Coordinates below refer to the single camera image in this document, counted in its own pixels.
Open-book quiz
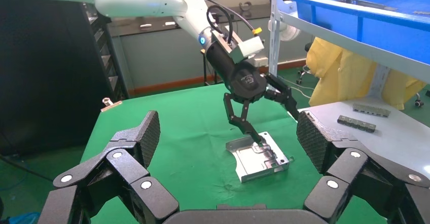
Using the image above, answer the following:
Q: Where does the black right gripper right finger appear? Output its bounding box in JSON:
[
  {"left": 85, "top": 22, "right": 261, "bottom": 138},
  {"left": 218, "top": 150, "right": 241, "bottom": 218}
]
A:
[{"left": 296, "top": 110, "right": 430, "bottom": 224}]

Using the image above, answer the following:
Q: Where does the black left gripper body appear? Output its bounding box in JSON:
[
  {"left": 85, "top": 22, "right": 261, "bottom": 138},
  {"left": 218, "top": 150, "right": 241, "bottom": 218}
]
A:
[{"left": 204, "top": 41, "right": 269, "bottom": 104}]

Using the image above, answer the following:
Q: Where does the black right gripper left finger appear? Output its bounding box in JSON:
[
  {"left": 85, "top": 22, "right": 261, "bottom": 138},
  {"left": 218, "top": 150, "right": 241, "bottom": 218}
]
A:
[{"left": 39, "top": 110, "right": 181, "bottom": 224}]

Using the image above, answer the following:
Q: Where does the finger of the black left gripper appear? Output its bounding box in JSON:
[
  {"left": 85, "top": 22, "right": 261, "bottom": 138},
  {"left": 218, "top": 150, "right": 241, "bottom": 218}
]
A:
[
  {"left": 263, "top": 74, "right": 300, "bottom": 121},
  {"left": 223, "top": 93, "right": 268, "bottom": 146}
]

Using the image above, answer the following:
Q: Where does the stamped sheet metal part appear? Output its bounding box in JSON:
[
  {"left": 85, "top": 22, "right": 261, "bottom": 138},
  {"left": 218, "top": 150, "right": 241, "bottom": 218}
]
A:
[
  {"left": 336, "top": 0, "right": 399, "bottom": 12},
  {"left": 225, "top": 131, "right": 291, "bottom": 184}
]

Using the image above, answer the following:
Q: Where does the black office chair base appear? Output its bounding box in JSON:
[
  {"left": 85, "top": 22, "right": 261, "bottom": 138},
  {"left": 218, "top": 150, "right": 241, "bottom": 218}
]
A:
[{"left": 295, "top": 65, "right": 312, "bottom": 86}]

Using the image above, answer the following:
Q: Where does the grey metal connector strip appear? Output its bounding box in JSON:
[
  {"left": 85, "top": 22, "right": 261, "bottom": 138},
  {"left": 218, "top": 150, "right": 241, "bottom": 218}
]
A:
[
  {"left": 337, "top": 115, "right": 377, "bottom": 133},
  {"left": 352, "top": 103, "right": 391, "bottom": 118}
]

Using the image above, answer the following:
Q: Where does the green table mat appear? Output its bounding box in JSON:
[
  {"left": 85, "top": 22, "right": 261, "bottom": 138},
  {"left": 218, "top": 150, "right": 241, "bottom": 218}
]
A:
[{"left": 79, "top": 83, "right": 387, "bottom": 224}]

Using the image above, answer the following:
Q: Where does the yellow plastic bag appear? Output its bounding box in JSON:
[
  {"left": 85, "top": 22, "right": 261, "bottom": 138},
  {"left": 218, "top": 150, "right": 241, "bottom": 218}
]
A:
[{"left": 305, "top": 37, "right": 427, "bottom": 110}]

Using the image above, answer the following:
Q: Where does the perforated steel shelf leg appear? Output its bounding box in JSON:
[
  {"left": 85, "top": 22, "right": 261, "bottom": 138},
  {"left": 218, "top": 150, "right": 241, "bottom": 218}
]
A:
[
  {"left": 269, "top": 0, "right": 283, "bottom": 78},
  {"left": 370, "top": 64, "right": 393, "bottom": 99}
]

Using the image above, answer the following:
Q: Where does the silver binder clip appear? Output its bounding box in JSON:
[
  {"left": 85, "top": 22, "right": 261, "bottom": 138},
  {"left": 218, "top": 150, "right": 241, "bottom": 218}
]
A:
[{"left": 100, "top": 97, "right": 123, "bottom": 113}]

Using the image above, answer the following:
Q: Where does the white metal shelf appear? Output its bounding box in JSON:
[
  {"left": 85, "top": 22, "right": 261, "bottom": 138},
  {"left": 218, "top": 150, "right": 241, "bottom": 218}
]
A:
[{"left": 268, "top": 1, "right": 430, "bottom": 86}]

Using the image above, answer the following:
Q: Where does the blue plastic bin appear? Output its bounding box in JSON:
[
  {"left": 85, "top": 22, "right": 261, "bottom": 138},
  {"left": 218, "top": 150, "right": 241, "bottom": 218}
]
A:
[{"left": 290, "top": 0, "right": 430, "bottom": 65}]

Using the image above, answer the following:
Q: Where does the dark workbench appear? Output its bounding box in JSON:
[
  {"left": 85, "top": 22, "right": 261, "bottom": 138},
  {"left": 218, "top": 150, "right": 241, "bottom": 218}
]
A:
[{"left": 107, "top": 2, "right": 279, "bottom": 38}]

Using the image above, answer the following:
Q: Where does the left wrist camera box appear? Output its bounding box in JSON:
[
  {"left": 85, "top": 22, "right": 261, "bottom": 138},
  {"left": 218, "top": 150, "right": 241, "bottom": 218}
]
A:
[{"left": 212, "top": 26, "right": 265, "bottom": 65}]

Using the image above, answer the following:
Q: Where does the black camera cable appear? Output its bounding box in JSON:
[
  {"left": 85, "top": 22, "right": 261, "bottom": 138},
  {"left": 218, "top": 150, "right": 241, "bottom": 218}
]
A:
[{"left": 174, "top": 0, "right": 263, "bottom": 45}]

